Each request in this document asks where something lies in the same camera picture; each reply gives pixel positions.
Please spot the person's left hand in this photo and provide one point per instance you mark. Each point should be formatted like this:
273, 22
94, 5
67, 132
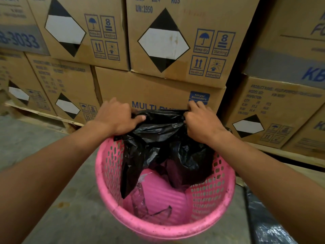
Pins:
114, 119

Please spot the person's right hand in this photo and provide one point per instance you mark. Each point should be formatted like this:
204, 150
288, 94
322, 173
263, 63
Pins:
203, 124

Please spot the person's right thumb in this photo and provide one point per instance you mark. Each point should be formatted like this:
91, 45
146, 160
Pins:
188, 118

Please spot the person's left thumb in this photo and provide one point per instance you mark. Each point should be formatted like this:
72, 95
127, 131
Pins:
139, 119

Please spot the black plastic garbage bag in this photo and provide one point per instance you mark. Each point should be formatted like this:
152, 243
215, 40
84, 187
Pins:
162, 147

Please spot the person's right forearm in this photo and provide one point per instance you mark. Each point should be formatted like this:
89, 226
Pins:
274, 182

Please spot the person's left forearm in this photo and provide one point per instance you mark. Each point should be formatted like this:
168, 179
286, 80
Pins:
50, 170

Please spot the stack of brown cardboard boxes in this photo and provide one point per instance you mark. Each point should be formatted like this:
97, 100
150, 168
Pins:
162, 48

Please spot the clear plastic scrap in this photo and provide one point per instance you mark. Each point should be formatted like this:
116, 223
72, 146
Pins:
142, 200

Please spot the wooden pallet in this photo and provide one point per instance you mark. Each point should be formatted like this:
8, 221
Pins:
292, 156
43, 114

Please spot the pink plastic mesh basket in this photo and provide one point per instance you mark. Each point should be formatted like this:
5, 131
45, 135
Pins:
162, 228

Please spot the black plastic sheet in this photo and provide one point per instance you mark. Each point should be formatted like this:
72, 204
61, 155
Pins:
264, 226

